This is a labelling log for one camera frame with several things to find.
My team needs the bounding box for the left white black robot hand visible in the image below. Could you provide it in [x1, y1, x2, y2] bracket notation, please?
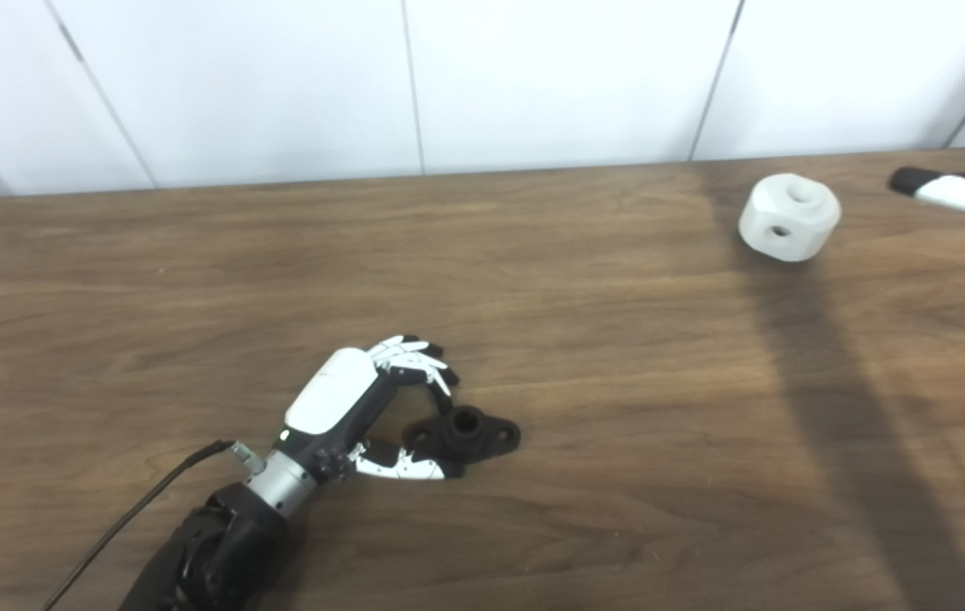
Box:
[278, 334, 462, 485]

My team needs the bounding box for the black flanged holder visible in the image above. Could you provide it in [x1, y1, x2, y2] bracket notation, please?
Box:
[401, 406, 522, 476]

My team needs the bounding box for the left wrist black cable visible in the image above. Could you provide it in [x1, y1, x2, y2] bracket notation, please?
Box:
[41, 439, 266, 611]

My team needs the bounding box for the round white plastic piece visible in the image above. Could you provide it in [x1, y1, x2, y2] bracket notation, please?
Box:
[738, 173, 842, 263]

